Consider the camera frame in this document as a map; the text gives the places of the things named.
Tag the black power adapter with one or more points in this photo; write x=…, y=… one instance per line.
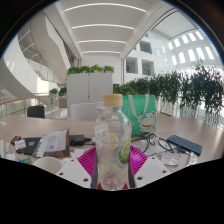
x=76, y=140

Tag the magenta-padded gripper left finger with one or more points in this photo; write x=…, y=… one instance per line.
x=86, y=161

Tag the colourful sticker sheet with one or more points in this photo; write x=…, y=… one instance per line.
x=78, y=153

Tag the clear bottle with beige cap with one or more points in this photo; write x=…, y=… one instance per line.
x=111, y=136

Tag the printed booklet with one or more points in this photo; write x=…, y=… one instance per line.
x=53, y=141

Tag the potted plants in planter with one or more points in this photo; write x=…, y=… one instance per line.
x=61, y=93

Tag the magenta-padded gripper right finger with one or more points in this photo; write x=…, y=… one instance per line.
x=138, y=161

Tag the white office chair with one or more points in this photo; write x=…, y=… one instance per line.
x=83, y=112

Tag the blue tube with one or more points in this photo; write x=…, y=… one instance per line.
x=25, y=160

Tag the black office chair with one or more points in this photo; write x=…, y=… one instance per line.
x=36, y=112

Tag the green tote bag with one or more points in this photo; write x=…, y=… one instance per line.
x=141, y=113

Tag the white cabinet with plants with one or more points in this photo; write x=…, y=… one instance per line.
x=89, y=86

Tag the white paper sheet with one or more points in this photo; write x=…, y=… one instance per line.
x=2, y=123

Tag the green hedge plants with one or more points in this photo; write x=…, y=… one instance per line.
x=176, y=86

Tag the black notebook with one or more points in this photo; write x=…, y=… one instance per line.
x=31, y=146

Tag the clear lidded water jar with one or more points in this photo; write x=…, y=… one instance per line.
x=99, y=108

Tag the narrow clear plastic packet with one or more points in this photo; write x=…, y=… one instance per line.
x=192, y=158

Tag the white card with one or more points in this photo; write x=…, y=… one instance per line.
x=20, y=144

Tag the dark blue keyboard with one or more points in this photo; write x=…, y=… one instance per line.
x=184, y=144

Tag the red and black small case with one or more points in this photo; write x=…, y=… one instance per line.
x=15, y=139

